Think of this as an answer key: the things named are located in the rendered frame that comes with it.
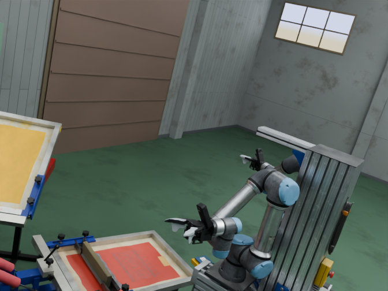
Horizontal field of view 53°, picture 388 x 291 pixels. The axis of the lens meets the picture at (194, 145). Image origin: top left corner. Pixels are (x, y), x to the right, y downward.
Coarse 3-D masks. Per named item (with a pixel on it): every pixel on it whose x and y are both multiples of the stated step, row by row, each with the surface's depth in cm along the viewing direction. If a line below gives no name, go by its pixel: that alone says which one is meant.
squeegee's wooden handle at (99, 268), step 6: (84, 246) 240; (90, 246) 239; (84, 252) 239; (90, 252) 233; (90, 258) 233; (96, 258) 229; (96, 264) 226; (102, 264) 225; (96, 270) 226; (102, 270) 221; (102, 276) 221; (108, 276) 217; (108, 282) 218
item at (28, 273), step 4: (36, 268) 211; (16, 272) 204; (20, 272) 205; (24, 272) 206; (28, 272) 206; (32, 272) 207; (36, 272) 208; (16, 276) 202; (20, 276) 202; (24, 276) 203; (28, 276) 204; (32, 276) 205; (36, 276) 206; (40, 276) 208; (24, 280) 203; (28, 280) 204; (32, 280) 205; (40, 280) 208; (44, 280) 210; (24, 284) 203
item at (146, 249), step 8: (112, 248) 261; (120, 248) 263; (128, 248) 266; (136, 248) 268; (144, 248) 271; (152, 248) 273; (72, 256) 242; (80, 256) 244; (104, 256) 250; (112, 256) 252; (152, 256) 264; (72, 264) 235; (80, 264) 237; (112, 264) 244; (80, 272) 230; (88, 272) 232
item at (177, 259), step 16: (96, 240) 259; (112, 240) 265; (128, 240) 274; (160, 240) 279; (176, 256) 265; (64, 272) 221; (192, 272) 252; (144, 288) 225; (160, 288) 229; (176, 288) 237
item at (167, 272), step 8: (152, 264) 255; (160, 264) 257; (112, 272) 238; (120, 272) 239; (160, 272) 250; (168, 272) 252; (176, 272) 254; (88, 280) 225; (96, 280) 227; (120, 280) 232; (128, 280) 234; (144, 280) 238; (152, 280) 240; (160, 280) 242; (88, 288) 219; (96, 288) 221
